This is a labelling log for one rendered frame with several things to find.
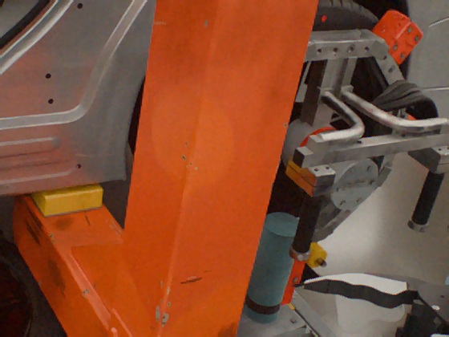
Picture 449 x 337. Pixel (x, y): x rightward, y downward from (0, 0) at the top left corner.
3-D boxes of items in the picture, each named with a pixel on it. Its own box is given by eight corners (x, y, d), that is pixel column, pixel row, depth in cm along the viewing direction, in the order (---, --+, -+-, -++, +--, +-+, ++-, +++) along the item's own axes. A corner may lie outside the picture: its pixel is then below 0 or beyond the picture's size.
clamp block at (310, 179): (303, 170, 156) (309, 148, 154) (330, 194, 150) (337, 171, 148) (284, 173, 154) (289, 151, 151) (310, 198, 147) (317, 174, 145)
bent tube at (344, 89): (390, 95, 179) (402, 52, 174) (449, 134, 166) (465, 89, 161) (331, 100, 170) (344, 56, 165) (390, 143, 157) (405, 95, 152)
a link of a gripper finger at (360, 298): (295, 329, 72) (394, 356, 70) (305, 274, 70) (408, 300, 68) (301, 312, 75) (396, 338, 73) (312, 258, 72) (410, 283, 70)
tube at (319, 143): (324, 101, 169) (336, 56, 164) (382, 144, 156) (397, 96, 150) (258, 108, 160) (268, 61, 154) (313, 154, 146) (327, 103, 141)
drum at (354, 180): (315, 160, 187) (329, 109, 180) (371, 209, 172) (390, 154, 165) (268, 168, 180) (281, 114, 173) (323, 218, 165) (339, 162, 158)
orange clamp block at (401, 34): (377, 53, 181) (402, 22, 180) (400, 66, 175) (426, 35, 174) (363, 38, 176) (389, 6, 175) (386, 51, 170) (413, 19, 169)
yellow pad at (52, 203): (79, 176, 181) (81, 158, 178) (103, 208, 171) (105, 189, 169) (22, 184, 173) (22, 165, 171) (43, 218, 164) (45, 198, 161)
